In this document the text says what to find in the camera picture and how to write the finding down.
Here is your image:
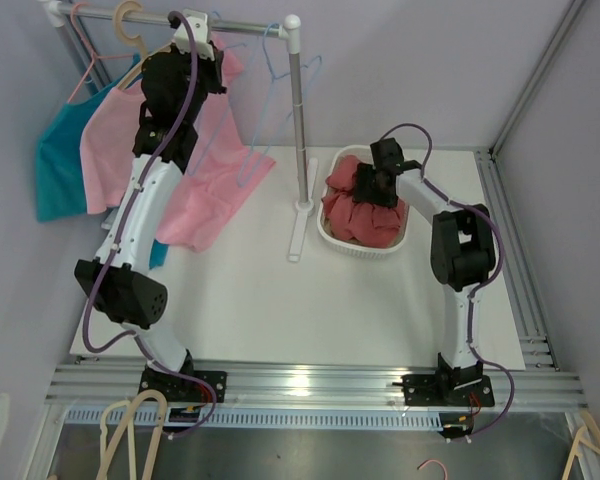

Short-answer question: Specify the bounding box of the coral red t shirt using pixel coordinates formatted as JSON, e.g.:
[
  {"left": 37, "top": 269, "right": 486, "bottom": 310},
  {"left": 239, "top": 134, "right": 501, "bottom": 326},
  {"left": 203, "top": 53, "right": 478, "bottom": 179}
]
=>
[{"left": 322, "top": 155, "right": 409, "bottom": 229}]

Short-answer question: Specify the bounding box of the beige wooden hanger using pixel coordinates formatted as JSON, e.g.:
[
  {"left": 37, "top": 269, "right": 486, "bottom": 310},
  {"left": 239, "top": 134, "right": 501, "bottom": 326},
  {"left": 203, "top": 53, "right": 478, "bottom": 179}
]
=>
[{"left": 112, "top": 0, "right": 171, "bottom": 91}]

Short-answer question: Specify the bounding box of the light blue wire hanger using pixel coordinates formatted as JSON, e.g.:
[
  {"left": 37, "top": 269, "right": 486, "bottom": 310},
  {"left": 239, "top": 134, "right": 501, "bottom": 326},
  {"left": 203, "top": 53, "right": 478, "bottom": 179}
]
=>
[
  {"left": 237, "top": 22, "right": 324, "bottom": 187},
  {"left": 186, "top": 32, "right": 250, "bottom": 177}
]

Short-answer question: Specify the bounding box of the light pink t shirt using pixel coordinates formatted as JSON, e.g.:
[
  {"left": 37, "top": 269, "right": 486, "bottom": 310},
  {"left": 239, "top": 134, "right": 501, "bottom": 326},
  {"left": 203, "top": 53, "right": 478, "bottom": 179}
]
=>
[{"left": 79, "top": 37, "right": 277, "bottom": 253}]

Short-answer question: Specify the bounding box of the beige t shirt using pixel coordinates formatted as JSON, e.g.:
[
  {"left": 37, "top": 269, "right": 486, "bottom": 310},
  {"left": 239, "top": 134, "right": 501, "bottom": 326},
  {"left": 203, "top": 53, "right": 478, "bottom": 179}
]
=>
[{"left": 330, "top": 222, "right": 401, "bottom": 249}]

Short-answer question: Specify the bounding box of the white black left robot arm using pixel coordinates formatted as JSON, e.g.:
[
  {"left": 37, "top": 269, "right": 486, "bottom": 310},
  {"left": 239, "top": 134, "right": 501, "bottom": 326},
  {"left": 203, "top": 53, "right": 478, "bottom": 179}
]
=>
[{"left": 74, "top": 46, "right": 227, "bottom": 401}]

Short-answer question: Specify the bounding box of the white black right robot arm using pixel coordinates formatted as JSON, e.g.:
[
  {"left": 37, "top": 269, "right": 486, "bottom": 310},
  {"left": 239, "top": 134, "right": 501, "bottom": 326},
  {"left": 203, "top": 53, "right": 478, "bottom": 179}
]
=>
[{"left": 354, "top": 138, "right": 496, "bottom": 407}]

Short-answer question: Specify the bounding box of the teal t shirt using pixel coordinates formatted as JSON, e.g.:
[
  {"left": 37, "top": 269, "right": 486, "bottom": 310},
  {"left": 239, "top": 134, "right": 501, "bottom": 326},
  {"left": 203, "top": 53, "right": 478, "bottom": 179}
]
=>
[{"left": 35, "top": 54, "right": 171, "bottom": 271}]

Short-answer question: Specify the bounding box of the pink hanger on floor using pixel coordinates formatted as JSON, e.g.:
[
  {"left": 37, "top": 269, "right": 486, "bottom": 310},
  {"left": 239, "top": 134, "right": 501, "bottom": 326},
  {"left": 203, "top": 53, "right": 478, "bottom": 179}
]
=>
[{"left": 416, "top": 458, "right": 449, "bottom": 480}]

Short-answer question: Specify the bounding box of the beige hanger bottom right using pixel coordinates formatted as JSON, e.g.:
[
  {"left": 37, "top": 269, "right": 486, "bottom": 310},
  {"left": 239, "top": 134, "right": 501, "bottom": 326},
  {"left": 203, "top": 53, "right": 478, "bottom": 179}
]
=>
[{"left": 561, "top": 409, "right": 600, "bottom": 480}]

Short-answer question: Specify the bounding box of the white perforated plastic basket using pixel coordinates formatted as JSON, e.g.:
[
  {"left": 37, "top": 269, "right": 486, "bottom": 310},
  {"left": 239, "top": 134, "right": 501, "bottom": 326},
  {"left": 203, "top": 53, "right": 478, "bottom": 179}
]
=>
[{"left": 317, "top": 145, "right": 409, "bottom": 259}]

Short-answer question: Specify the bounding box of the metal clothes rack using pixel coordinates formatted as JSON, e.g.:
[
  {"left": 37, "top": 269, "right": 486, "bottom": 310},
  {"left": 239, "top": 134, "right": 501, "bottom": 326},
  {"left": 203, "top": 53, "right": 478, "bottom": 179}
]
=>
[{"left": 41, "top": 1, "right": 318, "bottom": 263}]

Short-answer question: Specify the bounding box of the beige hangers bottom left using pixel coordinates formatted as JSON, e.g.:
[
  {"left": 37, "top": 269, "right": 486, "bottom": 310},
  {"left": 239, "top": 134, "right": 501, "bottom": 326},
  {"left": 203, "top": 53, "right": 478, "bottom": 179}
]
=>
[{"left": 95, "top": 389, "right": 167, "bottom": 480}]

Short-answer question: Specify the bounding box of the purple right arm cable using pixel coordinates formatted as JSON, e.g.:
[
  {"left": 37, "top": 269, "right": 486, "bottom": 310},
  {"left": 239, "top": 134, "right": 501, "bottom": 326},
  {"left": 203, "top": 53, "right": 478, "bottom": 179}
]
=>
[{"left": 379, "top": 122, "right": 517, "bottom": 444}]

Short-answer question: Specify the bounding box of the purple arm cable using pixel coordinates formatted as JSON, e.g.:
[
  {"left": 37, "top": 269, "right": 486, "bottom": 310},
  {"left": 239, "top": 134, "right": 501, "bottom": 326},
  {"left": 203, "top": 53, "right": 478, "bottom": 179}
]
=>
[
  {"left": 81, "top": 10, "right": 217, "bottom": 439},
  {"left": 379, "top": 122, "right": 517, "bottom": 444}
]

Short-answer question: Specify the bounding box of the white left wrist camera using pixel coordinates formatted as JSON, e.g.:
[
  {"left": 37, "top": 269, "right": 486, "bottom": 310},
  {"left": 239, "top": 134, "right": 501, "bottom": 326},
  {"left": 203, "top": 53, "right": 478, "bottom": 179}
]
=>
[{"left": 168, "top": 9, "right": 216, "bottom": 60}]

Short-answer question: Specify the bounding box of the pink wire hanger on rack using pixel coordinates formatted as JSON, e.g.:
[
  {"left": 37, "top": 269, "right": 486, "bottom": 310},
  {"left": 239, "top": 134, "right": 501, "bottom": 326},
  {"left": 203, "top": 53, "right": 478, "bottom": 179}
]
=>
[{"left": 66, "top": 1, "right": 140, "bottom": 105}]

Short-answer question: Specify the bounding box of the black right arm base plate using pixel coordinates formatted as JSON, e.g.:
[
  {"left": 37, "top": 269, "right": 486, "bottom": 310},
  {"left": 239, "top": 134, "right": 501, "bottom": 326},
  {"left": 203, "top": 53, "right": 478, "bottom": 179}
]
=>
[{"left": 393, "top": 374, "right": 495, "bottom": 407}]

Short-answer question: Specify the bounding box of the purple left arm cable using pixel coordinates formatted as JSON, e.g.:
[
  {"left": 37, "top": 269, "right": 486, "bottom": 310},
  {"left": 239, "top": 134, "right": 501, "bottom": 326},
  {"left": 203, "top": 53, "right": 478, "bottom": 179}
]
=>
[{"left": 81, "top": 10, "right": 217, "bottom": 439}]

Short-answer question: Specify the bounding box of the aluminium frame post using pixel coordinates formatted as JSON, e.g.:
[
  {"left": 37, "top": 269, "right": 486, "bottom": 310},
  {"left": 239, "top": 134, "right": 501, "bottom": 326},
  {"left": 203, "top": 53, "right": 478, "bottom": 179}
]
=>
[{"left": 489, "top": 0, "right": 589, "bottom": 158}]

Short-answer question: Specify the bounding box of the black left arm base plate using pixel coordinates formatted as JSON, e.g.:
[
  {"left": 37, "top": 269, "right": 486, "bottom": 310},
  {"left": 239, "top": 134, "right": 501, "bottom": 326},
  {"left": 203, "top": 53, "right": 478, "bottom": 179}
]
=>
[{"left": 138, "top": 368, "right": 227, "bottom": 404}]

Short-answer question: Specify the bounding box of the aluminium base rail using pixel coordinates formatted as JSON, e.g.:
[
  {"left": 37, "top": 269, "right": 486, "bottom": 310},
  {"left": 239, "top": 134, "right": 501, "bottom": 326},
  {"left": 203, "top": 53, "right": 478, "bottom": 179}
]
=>
[{"left": 44, "top": 357, "right": 588, "bottom": 412}]

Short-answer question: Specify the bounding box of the white slotted cable duct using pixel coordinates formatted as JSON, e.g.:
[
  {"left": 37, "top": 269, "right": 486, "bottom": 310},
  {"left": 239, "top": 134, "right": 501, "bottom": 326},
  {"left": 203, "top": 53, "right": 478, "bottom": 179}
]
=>
[{"left": 64, "top": 406, "right": 443, "bottom": 432}]

